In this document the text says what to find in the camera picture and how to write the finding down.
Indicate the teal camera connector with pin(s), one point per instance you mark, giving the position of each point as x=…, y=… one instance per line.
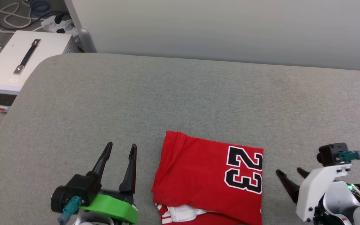
x=350, y=155
x=70, y=207

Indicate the teal left camera connector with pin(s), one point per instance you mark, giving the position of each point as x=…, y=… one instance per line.
x=70, y=207

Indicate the teal right camera connector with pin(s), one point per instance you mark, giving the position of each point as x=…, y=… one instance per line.
x=350, y=155

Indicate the red and white basketball jersey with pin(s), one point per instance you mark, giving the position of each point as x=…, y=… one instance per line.
x=195, y=175

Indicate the grey metal partition post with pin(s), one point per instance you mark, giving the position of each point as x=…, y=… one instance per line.
x=81, y=31

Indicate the white power strip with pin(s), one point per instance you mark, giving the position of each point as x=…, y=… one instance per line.
x=56, y=25

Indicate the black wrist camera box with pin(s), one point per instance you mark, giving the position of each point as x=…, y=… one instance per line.
x=83, y=187
x=330, y=154

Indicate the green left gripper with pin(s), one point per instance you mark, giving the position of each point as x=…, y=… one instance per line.
x=117, y=209

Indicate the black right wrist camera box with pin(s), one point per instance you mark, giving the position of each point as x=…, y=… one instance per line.
x=330, y=154

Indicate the white equipment box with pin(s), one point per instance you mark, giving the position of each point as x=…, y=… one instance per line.
x=48, y=53

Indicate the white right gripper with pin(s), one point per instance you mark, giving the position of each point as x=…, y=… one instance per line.
x=314, y=190

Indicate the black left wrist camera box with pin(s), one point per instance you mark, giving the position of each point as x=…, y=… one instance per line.
x=83, y=187

